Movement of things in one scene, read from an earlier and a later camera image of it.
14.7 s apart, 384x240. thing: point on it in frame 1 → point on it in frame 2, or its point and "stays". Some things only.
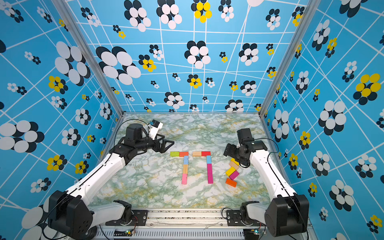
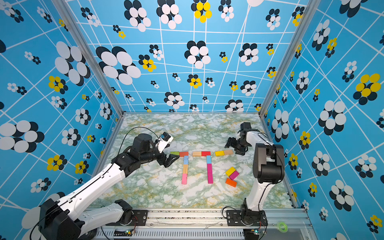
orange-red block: x=182 y=154 stays
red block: x=206 y=153 stays
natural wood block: x=185 y=168 stays
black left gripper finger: x=163 y=144 → x=169 y=160
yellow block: x=234 y=161 → x=220 y=153
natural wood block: x=197 y=153 stays
